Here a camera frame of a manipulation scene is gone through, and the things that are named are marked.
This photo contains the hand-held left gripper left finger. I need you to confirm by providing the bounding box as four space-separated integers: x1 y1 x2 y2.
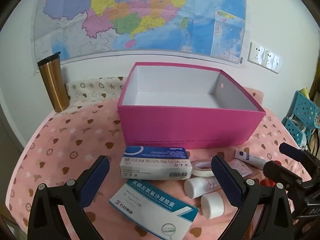
27 155 110 240

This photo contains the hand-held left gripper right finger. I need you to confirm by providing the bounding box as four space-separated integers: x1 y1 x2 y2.
211 154 293 240

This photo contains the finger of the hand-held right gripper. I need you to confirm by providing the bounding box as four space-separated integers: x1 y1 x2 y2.
263 160 305 193
279 142 313 165

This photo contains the pale pink packet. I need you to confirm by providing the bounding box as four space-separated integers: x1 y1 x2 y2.
229 159 253 178

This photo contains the white tape roll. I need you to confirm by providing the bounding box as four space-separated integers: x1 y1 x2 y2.
191 160 215 177

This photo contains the white bottle cap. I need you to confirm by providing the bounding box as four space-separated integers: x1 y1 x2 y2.
201 193 224 219

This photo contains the pink tube with white cap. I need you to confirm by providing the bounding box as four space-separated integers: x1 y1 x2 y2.
184 176 223 199

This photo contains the white tube with blue label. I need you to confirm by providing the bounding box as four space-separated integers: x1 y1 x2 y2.
234 149 267 169

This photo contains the teal and white medicine box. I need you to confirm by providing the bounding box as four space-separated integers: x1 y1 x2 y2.
108 179 199 240

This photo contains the blue medicine box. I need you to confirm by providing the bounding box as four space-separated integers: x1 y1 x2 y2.
124 145 190 160

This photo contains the pink cardboard box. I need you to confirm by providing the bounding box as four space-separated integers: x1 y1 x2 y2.
117 62 266 150

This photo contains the blue plastic rack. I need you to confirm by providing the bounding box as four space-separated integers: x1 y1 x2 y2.
282 90 320 153

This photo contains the pink printed blanket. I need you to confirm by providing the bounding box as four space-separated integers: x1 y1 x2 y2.
5 86 313 240

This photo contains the cream printed cloth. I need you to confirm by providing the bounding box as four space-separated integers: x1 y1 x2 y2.
65 76 125 103

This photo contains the gold metal tumbler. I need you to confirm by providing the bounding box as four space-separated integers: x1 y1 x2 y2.
37 52 70 113

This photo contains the white wall socket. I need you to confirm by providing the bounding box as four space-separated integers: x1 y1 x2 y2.
247 42 265 64
271 54 280 73
262 49 275 68

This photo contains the colourful wall map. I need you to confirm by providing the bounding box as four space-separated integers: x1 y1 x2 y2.
34 0 247 68

